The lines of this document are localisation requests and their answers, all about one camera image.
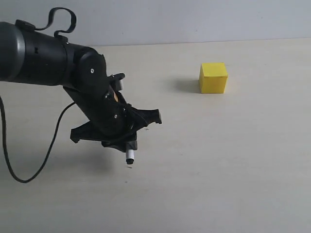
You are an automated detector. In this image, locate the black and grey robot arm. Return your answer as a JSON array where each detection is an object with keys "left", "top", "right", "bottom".
[{"left": 0, "top": 21, "right": 161, "bottom": 152}]

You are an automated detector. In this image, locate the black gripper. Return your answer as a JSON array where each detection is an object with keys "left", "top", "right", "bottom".
[{"left": 64, "top": 85, "right": 162, "bottom": 152}]

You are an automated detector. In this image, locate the black cable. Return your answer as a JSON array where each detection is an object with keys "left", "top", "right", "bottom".
[{"left": 0, "top": 97, "right": 76, "bottom": 183}]

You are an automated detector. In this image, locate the yellow cube block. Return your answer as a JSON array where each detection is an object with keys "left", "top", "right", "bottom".
[{"left": 199, "top": 63, "right": 228, "bottom": 94}]

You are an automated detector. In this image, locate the black and white marker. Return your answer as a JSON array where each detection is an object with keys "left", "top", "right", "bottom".
[{"left": 125, "top": 144, "right": 135, "bottom": 165}]

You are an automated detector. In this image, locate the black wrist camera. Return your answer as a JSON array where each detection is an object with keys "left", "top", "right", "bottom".
[{"left": 108, "top": 73, "right": 125, "bottom": 91}]

